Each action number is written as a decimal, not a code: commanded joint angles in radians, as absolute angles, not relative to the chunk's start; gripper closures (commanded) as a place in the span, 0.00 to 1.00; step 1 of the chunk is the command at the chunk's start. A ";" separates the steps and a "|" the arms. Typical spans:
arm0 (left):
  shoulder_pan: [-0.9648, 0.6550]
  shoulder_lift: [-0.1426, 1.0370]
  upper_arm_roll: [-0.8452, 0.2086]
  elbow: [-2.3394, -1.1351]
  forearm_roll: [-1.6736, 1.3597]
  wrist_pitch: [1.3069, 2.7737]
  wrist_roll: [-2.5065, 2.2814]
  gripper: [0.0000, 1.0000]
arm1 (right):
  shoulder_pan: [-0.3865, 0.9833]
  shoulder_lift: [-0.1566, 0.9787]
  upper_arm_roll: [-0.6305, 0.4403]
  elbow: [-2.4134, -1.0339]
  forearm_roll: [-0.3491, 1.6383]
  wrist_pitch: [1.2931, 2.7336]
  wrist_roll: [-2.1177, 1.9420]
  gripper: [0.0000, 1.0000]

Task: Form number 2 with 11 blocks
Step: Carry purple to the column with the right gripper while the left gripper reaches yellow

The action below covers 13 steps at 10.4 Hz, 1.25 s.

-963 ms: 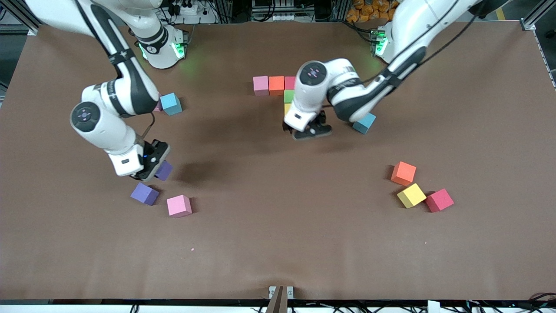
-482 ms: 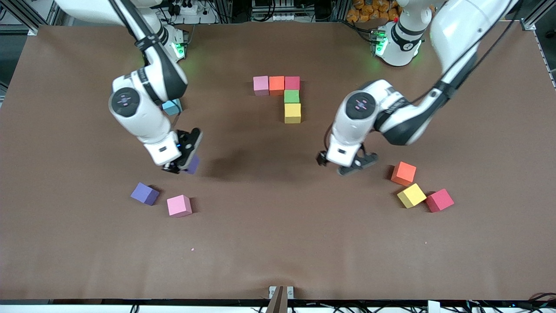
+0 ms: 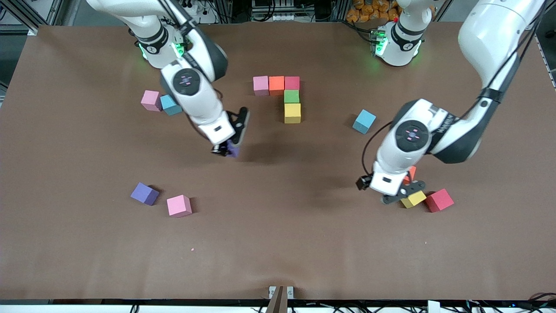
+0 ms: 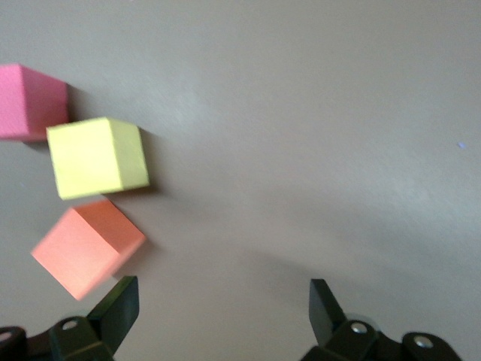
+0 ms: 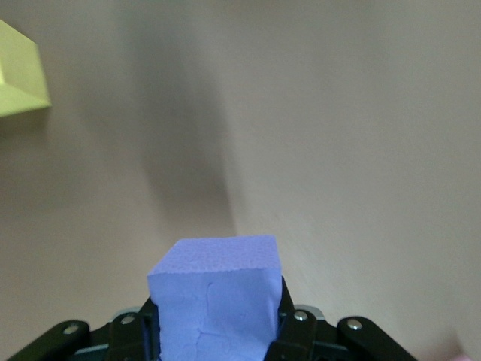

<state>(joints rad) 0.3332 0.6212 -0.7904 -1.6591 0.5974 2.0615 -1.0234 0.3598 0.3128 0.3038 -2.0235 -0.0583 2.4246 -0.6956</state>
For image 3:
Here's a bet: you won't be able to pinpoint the yellow foam cube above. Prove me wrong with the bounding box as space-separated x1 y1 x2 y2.
284 103 301 124
400 190 427 209

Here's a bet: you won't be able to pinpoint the blue foam cube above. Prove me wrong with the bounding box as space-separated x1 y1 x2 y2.
352 109 377 135
160 93 183 116

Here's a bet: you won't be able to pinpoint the brown paper table cover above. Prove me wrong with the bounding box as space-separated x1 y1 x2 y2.
0 21 556 300

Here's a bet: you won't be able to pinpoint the white power strip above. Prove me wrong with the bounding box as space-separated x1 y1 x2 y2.
178 0 218 24

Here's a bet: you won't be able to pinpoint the white electrical device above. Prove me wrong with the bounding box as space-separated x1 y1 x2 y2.
251 0 304 22

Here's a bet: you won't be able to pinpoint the orange snack bag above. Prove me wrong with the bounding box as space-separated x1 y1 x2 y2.
346 0 400 23

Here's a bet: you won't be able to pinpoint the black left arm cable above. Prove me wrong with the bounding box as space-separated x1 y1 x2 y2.
361 0 548 176

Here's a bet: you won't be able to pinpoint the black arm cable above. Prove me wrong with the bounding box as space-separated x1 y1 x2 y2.
159 0 224 105
361 0 548 176

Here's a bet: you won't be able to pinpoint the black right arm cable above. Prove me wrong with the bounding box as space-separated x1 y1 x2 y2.
159 0 224 105

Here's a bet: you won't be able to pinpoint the small metal bracket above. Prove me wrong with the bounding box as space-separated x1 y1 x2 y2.
268 286 294 300

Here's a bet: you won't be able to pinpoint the brown post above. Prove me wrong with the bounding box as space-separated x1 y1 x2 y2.
266 286 288 313

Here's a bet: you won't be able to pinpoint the aluminium table side rail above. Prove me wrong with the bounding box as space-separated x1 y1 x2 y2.
533 30 556 91

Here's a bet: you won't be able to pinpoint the aluminium frame profile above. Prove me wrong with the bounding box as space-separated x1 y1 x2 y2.
0 0 40 35
528 0 556 32

